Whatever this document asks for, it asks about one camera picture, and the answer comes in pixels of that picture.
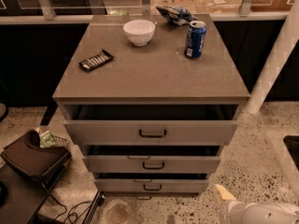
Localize white ceramic bowl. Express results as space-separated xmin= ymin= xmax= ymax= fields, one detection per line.
xmin=123 ymin=20 xmax=156 ymax=46

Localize green packet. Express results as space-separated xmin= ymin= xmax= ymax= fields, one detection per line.
xmin=39 ymin=131 xmax=56 ymax=147

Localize black side table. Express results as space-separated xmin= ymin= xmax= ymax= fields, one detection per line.
xmin=0 ymin=164 xmax=63 ymax=224

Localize grey bottom drawer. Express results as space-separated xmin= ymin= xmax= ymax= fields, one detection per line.
xmin=94 ymin=173 xmax=208 ymax=193

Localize grey drawer cabinet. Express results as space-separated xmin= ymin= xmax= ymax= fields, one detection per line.
xmin=51 ymin=14 xmax=251 ymax=201

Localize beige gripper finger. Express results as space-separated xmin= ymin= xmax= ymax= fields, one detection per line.
xmin=215 ymin=184 xmax=235 ymax=201

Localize grey middle drawer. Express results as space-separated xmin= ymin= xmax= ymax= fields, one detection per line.
xmin=83 ymin=146 xmax=221 ymax=174

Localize blue soda can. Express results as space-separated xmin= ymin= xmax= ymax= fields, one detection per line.
xmin=184 ymin=21 xmax=206 ymax=59

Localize black cables on floor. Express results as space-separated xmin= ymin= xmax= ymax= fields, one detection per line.
xmin=46 ymin=184 xmax=94 ymax=224

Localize black snack bar wrapper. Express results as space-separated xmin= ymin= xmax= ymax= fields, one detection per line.
xmin=78 ymin=49 xmax=114 ymax=72

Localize metal glass railing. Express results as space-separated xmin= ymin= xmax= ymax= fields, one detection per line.
xmin=0 ymin=0 xmax=290 ymax=24

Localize grey top drawer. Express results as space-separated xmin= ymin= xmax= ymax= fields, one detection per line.
xmin=64 ymin=105 xmax=237 ymax=146

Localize crumpled blue chip bag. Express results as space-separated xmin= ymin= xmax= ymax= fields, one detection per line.
xmin=155 ymin=6 xmax=197 ymax=25

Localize black curved seat object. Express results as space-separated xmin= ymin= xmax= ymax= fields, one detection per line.
xmin=1 ymin=130 xmax=71 ymax=184

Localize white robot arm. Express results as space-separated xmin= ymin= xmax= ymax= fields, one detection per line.
xmin=215 ymin=0 xmax=299 ymax=224

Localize black object right edge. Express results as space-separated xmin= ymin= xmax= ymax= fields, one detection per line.
xmin=283 ymin=135 xmax=299 ymax=169

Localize grey drawer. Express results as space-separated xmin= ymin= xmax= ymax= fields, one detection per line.
xmin=94 ymin=173 xmax=208 ymax=193
xmin=83 ymin=146 xmax=221 ymax=174
xmin=64 ymin=105 xmax=237 ymax=146

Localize wire basket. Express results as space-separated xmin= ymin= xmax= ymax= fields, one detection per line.
xmin=54 ymin=136 xmax=70 ymax=150

